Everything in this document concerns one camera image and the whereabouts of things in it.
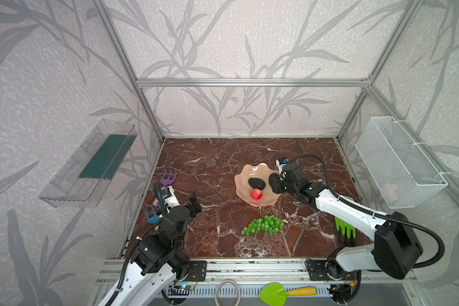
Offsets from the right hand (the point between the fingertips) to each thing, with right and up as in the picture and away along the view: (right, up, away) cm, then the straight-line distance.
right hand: (273, 174), depth 87 cm
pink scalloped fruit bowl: (-14, -9, +10) cm, 19 cm away
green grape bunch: (-3, -21, -6) cm, 22 cm away
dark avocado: (-7, -6, +9) cm, 13 cm away
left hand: (-35, -5, -14) cm, 38 cm away
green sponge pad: (-60, +8, -22) cm, 65 cm away
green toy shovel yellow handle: (-2, -42, -17) cm, 46 cm away
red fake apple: (-8, -10, +4) cm, 13 cm away
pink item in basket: (+43, -5, -14) cm, 45 cm away
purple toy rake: (-55, -6, +13) cm, 57 cm away
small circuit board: (-38, -42, -15) cm, 59 cm away
